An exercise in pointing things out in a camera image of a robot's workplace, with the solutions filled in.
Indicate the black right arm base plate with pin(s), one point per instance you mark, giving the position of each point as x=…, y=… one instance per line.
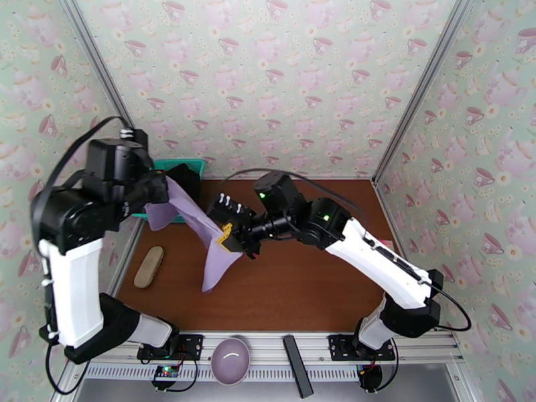
x=339, y=346

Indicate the black round controller box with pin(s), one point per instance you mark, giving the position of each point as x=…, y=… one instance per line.
x=370, y=376

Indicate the beige oval stone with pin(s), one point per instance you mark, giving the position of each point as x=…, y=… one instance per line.
x=148, y=267

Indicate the lavender shirt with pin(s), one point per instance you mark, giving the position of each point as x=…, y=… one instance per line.
x=217, y=262

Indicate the black rectangular bar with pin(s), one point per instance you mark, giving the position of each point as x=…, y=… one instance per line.
x=297, y=367

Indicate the aluminium side rail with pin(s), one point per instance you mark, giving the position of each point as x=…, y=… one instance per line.
x=123, y=267
x=387, y=212

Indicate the aluminium frame post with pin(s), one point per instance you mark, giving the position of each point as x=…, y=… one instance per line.
x=427, y=78
x=104, y=78

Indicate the teal plastic basket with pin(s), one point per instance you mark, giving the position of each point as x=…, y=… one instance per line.
x=182, y=163

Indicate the purple bowl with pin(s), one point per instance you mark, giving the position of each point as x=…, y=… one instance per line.
x=230, y=361

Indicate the small circuit board with leds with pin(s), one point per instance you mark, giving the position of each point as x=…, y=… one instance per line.
x=165, y=373

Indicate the perforated metal strip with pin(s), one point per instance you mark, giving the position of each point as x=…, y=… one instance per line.
x=272, y=373

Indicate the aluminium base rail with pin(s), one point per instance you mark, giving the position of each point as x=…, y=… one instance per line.
x=268, y=346

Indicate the black garment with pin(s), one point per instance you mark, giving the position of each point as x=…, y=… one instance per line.
x=188, y=183

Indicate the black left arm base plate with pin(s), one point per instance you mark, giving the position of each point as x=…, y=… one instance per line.
x=192, y=346

